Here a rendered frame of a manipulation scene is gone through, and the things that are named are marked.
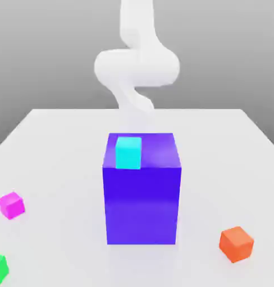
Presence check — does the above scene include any small cyan cube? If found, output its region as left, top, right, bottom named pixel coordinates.
left=115, top=136, right=143, bottom=170

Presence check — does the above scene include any small magenta cube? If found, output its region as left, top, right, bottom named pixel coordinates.
left=0, top=191, right=26, bottom=220

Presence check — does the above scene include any small orange cube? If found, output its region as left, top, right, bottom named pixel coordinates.
left=218, top=225, right=255, bottom=263

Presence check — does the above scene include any large blue box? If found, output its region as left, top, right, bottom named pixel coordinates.
left=102, top=132, right=182, bottom=246

